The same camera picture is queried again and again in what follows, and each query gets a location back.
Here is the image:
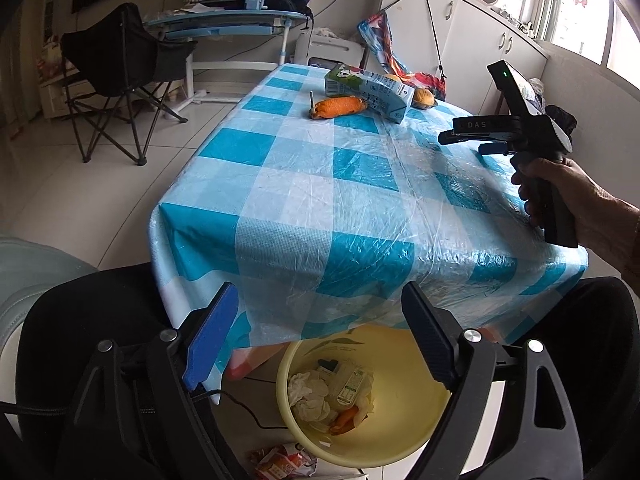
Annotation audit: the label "black clothes on chair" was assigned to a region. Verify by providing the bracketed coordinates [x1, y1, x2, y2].
[544, 104, 578, 140]

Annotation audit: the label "yellow plastic trash bin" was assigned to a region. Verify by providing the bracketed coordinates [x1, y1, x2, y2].
[276, 325, 449, 468]

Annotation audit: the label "milk carton box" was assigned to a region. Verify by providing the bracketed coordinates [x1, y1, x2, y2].
[324, 64, 414, 124]

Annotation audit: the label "white plastic stool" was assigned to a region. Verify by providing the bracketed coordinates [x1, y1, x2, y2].
[293, 27, 364, 68]

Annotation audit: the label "black folding camp chair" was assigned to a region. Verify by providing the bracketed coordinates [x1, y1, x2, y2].
[60, 3, 196, 166]

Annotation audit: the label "long orange peel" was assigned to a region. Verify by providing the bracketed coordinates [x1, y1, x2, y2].
[309, 91, 368, 120]

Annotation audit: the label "round brown bun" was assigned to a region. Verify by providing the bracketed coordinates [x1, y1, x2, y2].
[412, 88, 437, 110]

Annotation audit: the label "orange peel piece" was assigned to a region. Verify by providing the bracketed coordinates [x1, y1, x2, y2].
[329, 405, 359, 436]

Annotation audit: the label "person's black trouser leg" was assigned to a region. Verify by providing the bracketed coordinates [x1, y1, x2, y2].
[13, 263, 245, 479]

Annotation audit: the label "blue checkered tablecloth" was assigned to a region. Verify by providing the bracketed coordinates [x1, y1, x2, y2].
[146, 63, 590, 406]

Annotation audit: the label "small white tissue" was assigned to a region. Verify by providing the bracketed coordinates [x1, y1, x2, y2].
[288, 370, 331, 422]

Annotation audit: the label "colourful hanging bag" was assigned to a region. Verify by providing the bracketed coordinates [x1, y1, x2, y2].
[357, 10, 447, 101]

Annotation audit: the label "red snack bag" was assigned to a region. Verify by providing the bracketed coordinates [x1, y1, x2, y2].
[250, 443, 318, 480]

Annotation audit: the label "white storage cabinet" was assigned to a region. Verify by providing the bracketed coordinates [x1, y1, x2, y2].
[380, 0, 547, 115]

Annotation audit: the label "person's right hand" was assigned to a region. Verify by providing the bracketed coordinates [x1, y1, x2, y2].
[511, 158, 639, 271]

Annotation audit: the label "blue study desk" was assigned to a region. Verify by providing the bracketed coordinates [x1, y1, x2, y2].
[145, 10, 310, 113]

